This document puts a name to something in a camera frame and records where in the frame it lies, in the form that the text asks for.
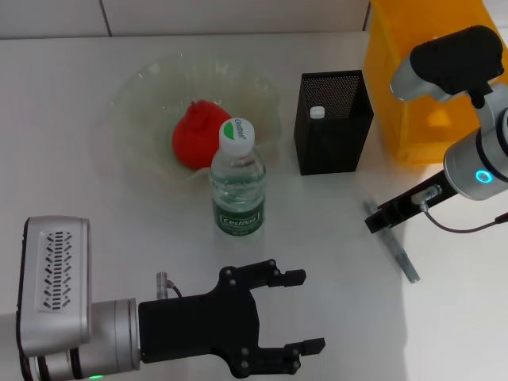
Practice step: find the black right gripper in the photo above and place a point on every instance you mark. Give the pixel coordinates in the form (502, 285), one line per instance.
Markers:
(420, 204)

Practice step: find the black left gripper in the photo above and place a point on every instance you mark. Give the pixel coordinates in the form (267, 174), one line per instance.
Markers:
(198, 329)

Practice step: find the grey pen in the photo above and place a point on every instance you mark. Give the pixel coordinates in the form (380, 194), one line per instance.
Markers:
(401, 254)

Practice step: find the green white utility knife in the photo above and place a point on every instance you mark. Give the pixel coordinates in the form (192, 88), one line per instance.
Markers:
(317, 112)

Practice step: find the clear green-label water bottle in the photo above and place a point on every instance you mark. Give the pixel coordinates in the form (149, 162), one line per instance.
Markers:
(238, 190)

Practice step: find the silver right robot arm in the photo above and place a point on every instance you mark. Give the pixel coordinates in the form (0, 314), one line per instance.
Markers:
(476, 119)

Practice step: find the black mesh pen holder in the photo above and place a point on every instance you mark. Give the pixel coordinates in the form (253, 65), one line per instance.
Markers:
(329, 151)

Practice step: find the green glass fruit plate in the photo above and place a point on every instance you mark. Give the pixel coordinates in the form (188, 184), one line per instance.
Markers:
(158, 99)

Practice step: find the yellow plastic bin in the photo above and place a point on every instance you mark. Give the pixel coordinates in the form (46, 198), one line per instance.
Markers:
(385, 99)

